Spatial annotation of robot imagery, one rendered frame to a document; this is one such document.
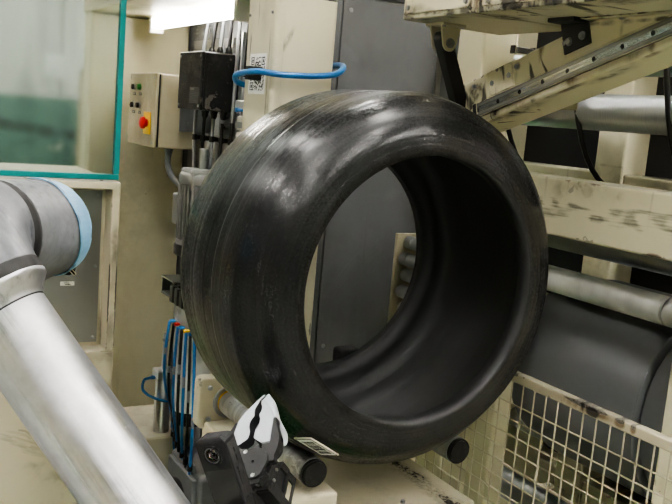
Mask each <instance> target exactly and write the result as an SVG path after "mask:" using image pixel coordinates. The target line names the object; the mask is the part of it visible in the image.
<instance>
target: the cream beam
mask: <svg viewBox="0 0 672 504"><path fill-rule="evenodd" d="M662 14H672V0H405V6H404V17H403V19H404V20H406V21H413V22H419V23H425V24H426V23H434V22H449V23H455V24H461V25H466V28H464V29H463V30H469V31H476V32H482V33H488V34H495V35H510V34H526V33H542V32H558V31H562V30H561V25H560V24H554V23H548V18H556V17H568V16H577V17H580V19H584V20H587V21H590V23H591V22H593V21H595V20H597V19H609V18H620V17H636V16H649V15H662Z"/></svg>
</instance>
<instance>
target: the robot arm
mask: <svg viewBox="0 0 672 504"><path fill-rule="evenodd" d="M91 234H92V224H91V219H90V215H89V212H88V210H87V208H86V206H85V204H84V202H83V201H82V199H81V198H80V197H79V196H78V195H77V194H76V193H75V192H74V191H73V190H72V189H71V188H69V187H68V186H66V185H64V184H62V183H60V182H57V181H53V180H47V179H44V178H39V177H32V178H27V179H0V391H1V393H2V394H3V396H4V397H5V399H6V400H7V401H8V403H9V404H10V406H11V407H12V409H13V410H14V412H15V413H16V414H17V416H18V417H19V419H20V420H21V422H22V423H23V425H24V426H25V427H26V429H27V430H28V432H29V433H30V435H31V436H32V438H33V439H34V441H35V442H36V443H37V445H38V446H39V448H40V449H41V451H42V452H43V454H44V455H45V456H46V458H47V459H48V461H49V462H50V464H51V465H52V467H53V468H54V469H55V471H56V472H57V474H58V475H59V477H60V478H61V480H62V481H63V483H64V484H65V485H66V487H67V488H68V490H69V491H70V493H71V494H72V496H73V497H74V498H75V500H76V501H77V503H78V504H191V503H190V502H189V500H188V499H187V498H186V496H185V495H184V493H183V492H182V490H181V489H180V488H179V486H178V485H177V483H176V482H175V480H174V479H173V478H172V476H171V475H170V473H169V472H168V470H167V469H166V468H165V466H164V465H163V463H162V462H161V460H160V459H159V458H158V456H157V455H156V453H155V452H154V450H153V449H152V448H151V446H150V445H149V443H148V442H147V440H146V439H145V438H144V436H143V435H142V433H141V432H140V430H139V429H138V428H137V426H136V425H135V423H134V422H133V420H132V419H131V418H130V416H129V415H128V413H127V412H126V410H125V409H124V408H123V406H122V405H121V403H120V402H119V400H118V399H117V398H116V396H115V395H114V393H113V392H112V390H111V389H110V388H109V386H108V385H107V383H106V382H105V380H104V379H103V378H102V376H101V375H100V373H99V372H98V370H97V369H96V368H95V366H94V365H93V363H92V362H91V360H90V359H89V358H88V356H87V355H86V353H85V352H84V350H83V349H82V348H81V346H80V345H79V343H78V342H77V340H76V339H75V338H74V336H73V335H72V333H71V332H70V330H69V329H68V328H67V326H66V325H65V323H64V322H63V320H62V319H61V318H60V316H59V315H58V313H57V312H56V310H55V309H54V308H53V306H52V305H51V303H50V302H49V300H48V299H47V298H46V296H45V295H44V293H43V285H44V281H45V280H47V279H48V278H50V277H51V276H60V275H64V274H66V273H68V272H69V271H71V270H72V269H74V268H75V267H76V266H78V265H79V264H80V263H81V262H82V261H83V259H84V258H85V256H86V255H87V253H88V250H89V248H90V244H91V240H92V238H91ZM287 442H288V435H287V432H286V430H285V428H284V426H283V424H282V422H281V420H280V417H279V411H278V408H277V405H276V403H275V401H274V400H273V398H272V397H271V396H270V394H268V395H263V396H262V397H261V398H260V399H259V400H258V401H256V402H255V403H254V404H253V405H252V406H251V407H250V408H249V409H248V410H247V411H246V412H245V414H244V415H243V416H242V417H241V419H240V420H239V421H238V423H235V425H234V426H233V428H232V429H231V431H228V430H227V431H218V432H209V433H206V434H205V435H204V436H203V437H202V438H200V439H199V440H198V441H197V443H196V444H195V446H196V449H197V452H198V455H199V458H200V461H201V464H202V467H203V470H204V473H205V476H206V479H207V482H208V485H209V488H210V491H211V494H212V497H213V500H214V503H215V504H291V503H292V498H293V494H294V489H295V484H296V478H295V477H294V476H293V474H292V473H291V472H290V469H289V468H288V467H287V466H286V464H285V463H284V462H278V461H277V460H278V459H279V457H280V456H281V455H282V453H283V448H284V446H286V445H287ZM288 482H290V484H291V485H292V487H291V492H290V497H289V501H288V500H287V498H286V497H285V496H286V491H287V486H288Z"/></svg>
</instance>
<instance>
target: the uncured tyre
mask: <svg viewBox="0 0 672 504"><path fill-rule="evenodd" d="M387 167H388V168H389V169H390V170H391V171H392V172H393V174H394V175H395V176H396V178H397V179H398V180H399V182H400V184H401V185H402V187H403V189H404V191H405V193H406V195H407V197H408V199H409V202H410V205H411V208H412V211H413V215H414V220H415V227H416V258H415V264H414V269H413V273H412V277H411V280H410V284H409V286H408V289H407V291H406V294H405V296H404V298H403V300H402V302H401V304H400V306H399V307H398V309H397V311H396V312H395V314H394V315H393V317H392V318H391V320H390V321H389V322H388V323H387V325H386V326H385V327H384V328H383V329H382V330H381V331H380V332H379V333H378V334H377V335H376V336H375V337H374V338H373V339H372V340H370V341H369V342H368V343H367V344H365V345H364V346H362V347H361V348H359V349H358V350H356V351H354V352H352V353H351V354H348V355H346V356H344V357H342V358H339V359H336V360H333V361H329V362H324V363H318V364H315V363H314V361H313V358H312V355H311V352H310V349H309V345H308V341H307V336H306V329H305V318H304V301H305V290H306V283H307V278H308V273H309V269H310V265H311V262H312V259H313V255H314V253H315V250H316V247H317V245H318V243H319V240H320V238H321V236H322V234H323V232H324V230H325V229H326V227H327V225H328V223H329V222H330V220H331V219H332V217H333V215H334V214H335V213H336V211H337V210H338V209H339V207H340V206H341V205H342V203H343V202H344V201H345V200H346V199H347V198H348V197H349V196H350V195H351V193H352V192H353V191H355V190H356V189H357V188H358V187H359V186H360V185H361V184H362V183H364V182H365V181H366V180H367V179H369V178H370V177H372V176H373V175H375V174H376V173H378V172H379V171H381V170H383V169H385V168H387ZM548 263H549V261H548V240H547V230H546V223H545V217H544V212H543V208H542V204H541V201H540V197H539V194H538V191H537V189H536V186H535V183H534V181H533V179H532V177H531V174H530V172H529V170H528V168H527V167H526V165H525V163H524V161H523V160H522V158H521V157H520V155H519V154H518V152H517V151H516V149H515V148H514V147H513V146H512V144H511V143H510V142H509V141H508V140H507V139H506V137H505V136H504V135H503V134H502V133H501V132H500V131H499V130H497V129H496V128H495V127H494V126H493V125H492V124H490V123H489V122H488V121H486V120H485V119H484V118H482V117H481V116H479V115H477V114H476V113H474V112H472V111H470V110H468V109H467V108H465V107H463V106H461V105H459V104H457V103H455V102H453V101H450V100H448V99H445V98H442V97H439V96H436V95H432V94H428V93H422V92H415V91H390V90H352V89H342V90H329V91H323V92H318V93H313V94H310V95H306V96H303V97H300V98H297V99H295V100H292V101H290V102H288V103H286V104H283V105H281V106H280V107H278V108H276V109H274V110H272V111H271V112H269V113H268V114H266V115H265V116H263V117H262V118H260V119H259V120H257V121H256V122H254V123H253V124H252V125H250V126H249V127H248V128H247V129H245V130H244V131H243V132H242V133H241V134H240V135H239V136H238V137H237V138H236V139H235V140H234V141H233V142H232V143H231V144H230V145H229V146H228V147H227V148H226V149H225V150H224V152H223V153H222V154H221V155H220V157H219V158H218V159H217V161H216V162H215V163H214V165H213V166H212V168H211V169H210V171H209V172H208V174H207V176H206V177H205V179H204V181H203V183H202V185H201V187H200V189H199V191H198V193H197V195H196V197H195V200H194V202H193V205H192V207H191V210H190V213H189V216H188V220H187V223H186V227H185V231H184V236H183V242H182V248H181V258H180V285H181V295H182V301H183V307H184V311H185V315H186V319H187V322H188V326H189V329H190V332H191V335H192V338H193V341H194V343H195V345H196V348H197V350H198V352H199V354H200V356H201V357H202V359H203V361H204V363H205V364H206V366H207V367H208V369H209V370H210V372H211V373H212V375H213V376H214V377H215V378H216V380H217V381H218V382H219V383H220V384H221V385H222V386H223V387H224V389H225V390H226V391H228V392H229V393H230V394H231V395H232V396H233V397H234V398H235V399H237V400H238V401H239V402H240V403H242V404H243V405H244V406H245V407H247V408H248V409H249V408H250V407H251V406H252V405H253V404H254V403H255V402H256V401H258V400H259V399H260V398H261V397H262V396H263V395H268V394H270V396H271V397H272V398H273V400H274V401H275V403H276V405H277V408H278V411H279V417H280V420H281V422H282V424H283V426H284V428H285V430H286V432H287V435H288V441H289V442H291V443H293V444H294V445H296V446H298V447H300V448H302V449H304V450H306V451H308V452H310V453H313V454H315V455H318V456H321V457H325V458H329V459H333V460H338V461H343V462H348V463H354V464H386V463H393V462H398V461H403V460H406V459H410V458H413V457H416V456H419V455H422V454H424V453H426V452H429V451H431V450H433V449H435V448H437V447H439V446H441V445H443V444H444V443H446V442H448V441H449V440H451V439H452V438H454V437H455V436H457V435H458V434H460V433H461V432H462V431H464V430H465V429H466V428H468V427H469V426H470V425H471V424H472V423H474V422H475V421H476V420H477V419H478V418H479V417H480V416H481V415H482V414H483V413H484V412H485V411H486V410H487V409H488V408H489V407H490V406H491V405H492V404H493V403H494V402H495V401H496V399H497V398H498V397H499V396H500V395H501V394H502V392H503V391H504V390H505V389H506V387H507V386H508V385H509V383H510V382H511V380H512V379H513V377H514V376H515V374H516V373H517V371H518V369H519V368H520V366H521V364H522V362H523V361H524V359H525V357H526V355H527V353H528V351H529V349H530V346H531V344H532V342H533V339H534V337H535V334H536V331H537V328H538V325H539V322H540V319H541V315H542V311H543V307H544V302H545V297H546V291H547V282H548ZM294 437H312V438H313V439H315V440H317V441H318V442H320V443H321V444H323V445H325V446H326V447H328V448H330V449H331V450H333V451H334V452H336V453H338V454H339V455H338V456H329V455H320V454H318V453H316V452H315V451H313V450H311V449H310V448H308V447H306V446H305V445H303V444H301V443H300V442H298V441H297V440H295V439H294Z"/></svg>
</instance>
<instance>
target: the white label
mask: <svg viewBox="0 0 672 504"><path fill-rule="evenodd" d="M294 439H295V440H297V441H298V442H300V443H301V444H303V445H305V446H306V447H308V448H310V449H311V450H313V451H315V452H316V453H318V454H320V455H329V456H338V455H339V454H338V453H336V452H334V451H333V450H331V449H330V448H328V447H326V446H325V445H323V444H321V443H320V442H318V441H317V440H315V439H313V438H312V437H294Z"/></svg>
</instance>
